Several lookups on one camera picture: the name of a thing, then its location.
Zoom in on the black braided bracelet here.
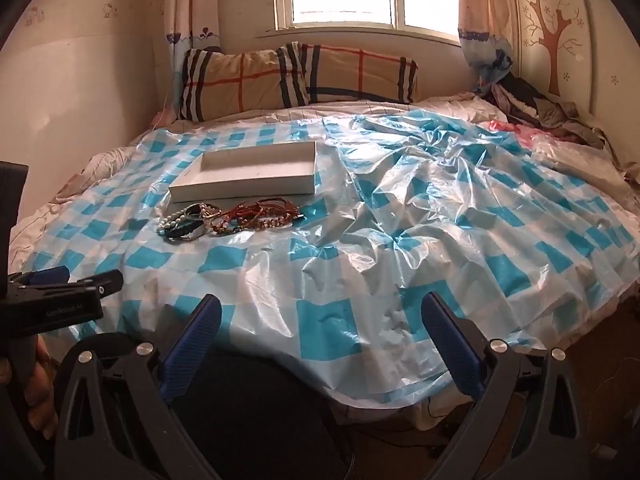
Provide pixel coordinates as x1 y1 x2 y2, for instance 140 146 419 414
166 224 207 242

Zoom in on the brown bead bracelet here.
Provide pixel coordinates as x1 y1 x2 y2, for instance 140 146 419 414
210 216 297 236

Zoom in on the red knotted cord bracelet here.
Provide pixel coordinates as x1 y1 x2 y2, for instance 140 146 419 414
227 199 307 226

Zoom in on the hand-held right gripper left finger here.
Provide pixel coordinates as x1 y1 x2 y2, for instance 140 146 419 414
52 294 223 480

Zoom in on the person's left hand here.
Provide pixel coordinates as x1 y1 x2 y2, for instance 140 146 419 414
0 337 60 441

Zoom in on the blue checkered plastic sheet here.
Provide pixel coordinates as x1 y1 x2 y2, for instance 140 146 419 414
20 112 640 406

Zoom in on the white bead bracelet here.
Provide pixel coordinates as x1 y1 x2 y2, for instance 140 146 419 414
156 205 201 235

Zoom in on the patterned curtain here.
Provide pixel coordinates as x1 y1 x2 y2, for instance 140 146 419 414
457 0 516 92
164 0 224 106

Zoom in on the white cardboard box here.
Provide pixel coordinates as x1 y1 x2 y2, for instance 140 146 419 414
168 141 317 204

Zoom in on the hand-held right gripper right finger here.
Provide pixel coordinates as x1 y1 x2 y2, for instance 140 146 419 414
420 291 588 480

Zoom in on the pink plastic bag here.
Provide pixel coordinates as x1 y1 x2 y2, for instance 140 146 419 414
487 119 551 161

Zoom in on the brown tree wall sticker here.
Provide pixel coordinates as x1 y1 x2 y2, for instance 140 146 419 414
520 0 587 98

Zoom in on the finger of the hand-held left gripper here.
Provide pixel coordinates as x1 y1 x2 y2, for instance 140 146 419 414
7 266 71 288
10 269 125 307

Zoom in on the plaid pillow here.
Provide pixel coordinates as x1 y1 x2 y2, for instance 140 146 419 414
179 49 311 122
277 41 418 106

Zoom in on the pile of clothes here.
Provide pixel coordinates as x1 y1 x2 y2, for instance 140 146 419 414
474 72 623 161

